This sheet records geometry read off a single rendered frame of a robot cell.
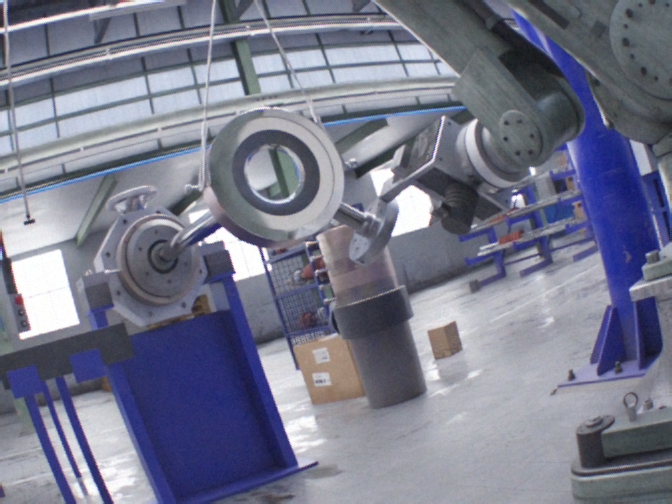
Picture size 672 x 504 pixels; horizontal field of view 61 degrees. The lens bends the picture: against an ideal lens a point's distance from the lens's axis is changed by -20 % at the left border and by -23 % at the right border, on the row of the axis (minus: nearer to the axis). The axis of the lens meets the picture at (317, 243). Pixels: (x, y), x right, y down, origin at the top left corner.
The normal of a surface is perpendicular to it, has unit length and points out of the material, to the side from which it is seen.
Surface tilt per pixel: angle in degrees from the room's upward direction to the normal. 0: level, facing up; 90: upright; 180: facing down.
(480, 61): 104
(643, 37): 90
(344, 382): 90
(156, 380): 90
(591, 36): 90
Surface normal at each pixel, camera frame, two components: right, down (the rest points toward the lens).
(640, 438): -0.73, 0.18
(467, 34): -0.27, 0.01
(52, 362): 0.48, -0.20
